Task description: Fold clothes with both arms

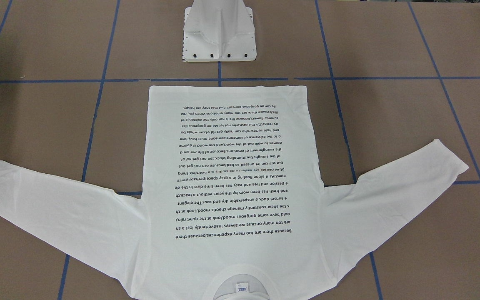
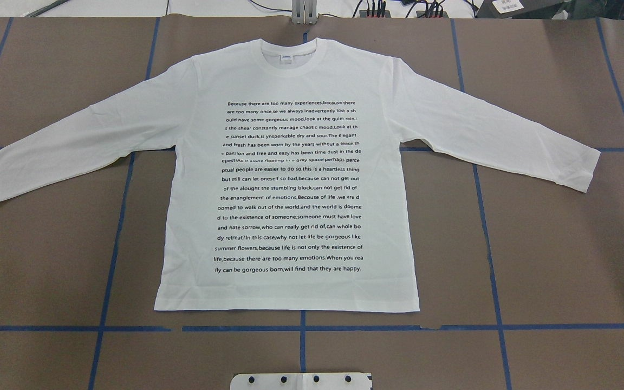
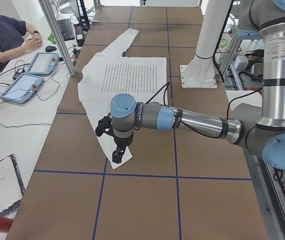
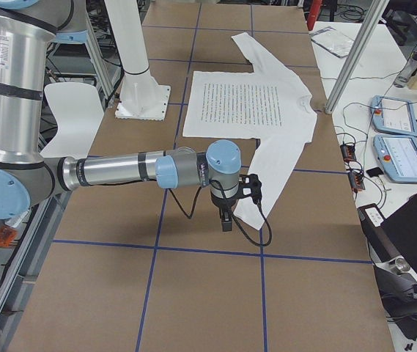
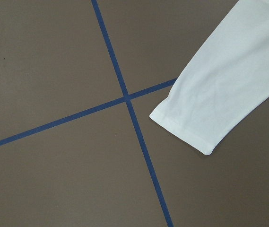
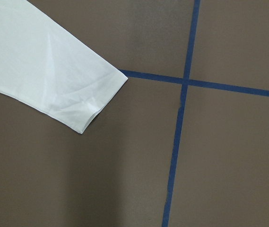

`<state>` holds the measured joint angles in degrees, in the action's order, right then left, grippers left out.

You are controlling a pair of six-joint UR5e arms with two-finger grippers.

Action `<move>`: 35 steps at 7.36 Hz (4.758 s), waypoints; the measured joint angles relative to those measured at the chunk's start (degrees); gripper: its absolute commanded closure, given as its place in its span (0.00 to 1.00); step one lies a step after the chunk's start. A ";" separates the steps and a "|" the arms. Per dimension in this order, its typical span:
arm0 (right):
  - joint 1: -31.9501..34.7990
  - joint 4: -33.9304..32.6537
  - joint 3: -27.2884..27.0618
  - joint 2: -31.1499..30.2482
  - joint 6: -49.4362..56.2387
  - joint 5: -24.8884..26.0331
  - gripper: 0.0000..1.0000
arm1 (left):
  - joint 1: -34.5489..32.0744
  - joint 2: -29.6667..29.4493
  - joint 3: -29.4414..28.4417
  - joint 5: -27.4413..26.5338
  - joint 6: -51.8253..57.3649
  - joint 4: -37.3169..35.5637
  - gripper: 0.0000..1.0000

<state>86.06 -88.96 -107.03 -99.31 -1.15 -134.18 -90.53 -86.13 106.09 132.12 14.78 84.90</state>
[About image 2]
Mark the white long-sleeve printed shirt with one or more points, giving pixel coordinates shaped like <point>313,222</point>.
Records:
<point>288,190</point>

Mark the aluminium camera post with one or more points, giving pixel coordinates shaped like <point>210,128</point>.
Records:
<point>304,12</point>

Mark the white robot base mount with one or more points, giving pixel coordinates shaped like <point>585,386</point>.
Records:
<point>329,380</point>

